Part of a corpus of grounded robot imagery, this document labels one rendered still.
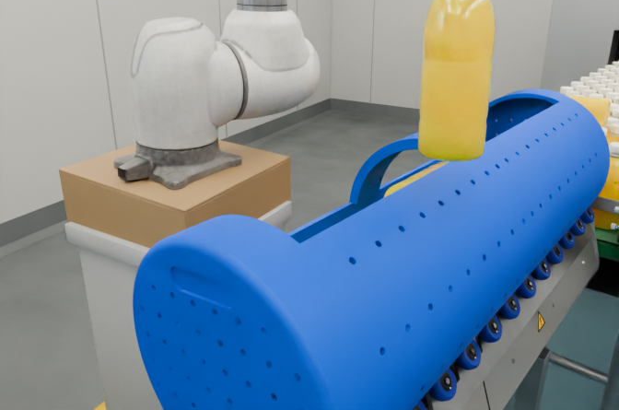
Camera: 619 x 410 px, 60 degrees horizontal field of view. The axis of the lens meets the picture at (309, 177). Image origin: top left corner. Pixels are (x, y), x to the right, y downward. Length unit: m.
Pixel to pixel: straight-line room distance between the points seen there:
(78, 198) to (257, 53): 0.43
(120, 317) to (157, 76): 0.48
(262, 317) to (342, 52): 5.63
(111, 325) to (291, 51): 0.65
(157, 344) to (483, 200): 0.41
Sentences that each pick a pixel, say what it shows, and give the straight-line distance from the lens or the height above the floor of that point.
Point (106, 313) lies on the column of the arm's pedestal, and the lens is 1.18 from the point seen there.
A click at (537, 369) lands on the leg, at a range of 1.42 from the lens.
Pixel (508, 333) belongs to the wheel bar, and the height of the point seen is 0.92.
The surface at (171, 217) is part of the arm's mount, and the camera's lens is 0.91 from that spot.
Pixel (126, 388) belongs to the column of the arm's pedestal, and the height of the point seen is 0.64.
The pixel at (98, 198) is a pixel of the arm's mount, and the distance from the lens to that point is 1.05.
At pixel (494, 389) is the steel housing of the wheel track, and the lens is 0.89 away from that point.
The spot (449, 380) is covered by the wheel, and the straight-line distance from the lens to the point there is 0.75.
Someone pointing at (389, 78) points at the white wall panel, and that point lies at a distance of 5.81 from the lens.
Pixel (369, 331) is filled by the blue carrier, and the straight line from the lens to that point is 0.47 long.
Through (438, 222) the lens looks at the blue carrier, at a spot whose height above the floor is 1.20.
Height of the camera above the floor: 1.45
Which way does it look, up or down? 21 degrees down
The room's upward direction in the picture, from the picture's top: straight up
